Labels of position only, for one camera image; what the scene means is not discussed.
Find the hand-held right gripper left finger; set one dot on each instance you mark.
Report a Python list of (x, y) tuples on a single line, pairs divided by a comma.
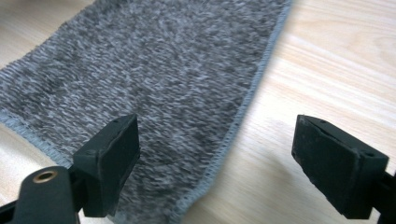
[(109, 168)]

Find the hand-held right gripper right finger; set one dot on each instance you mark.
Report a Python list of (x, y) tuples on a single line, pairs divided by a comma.
[(336, 168)]

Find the grey fluffy towel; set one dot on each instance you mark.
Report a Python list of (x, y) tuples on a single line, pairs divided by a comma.
[(149, 93)]

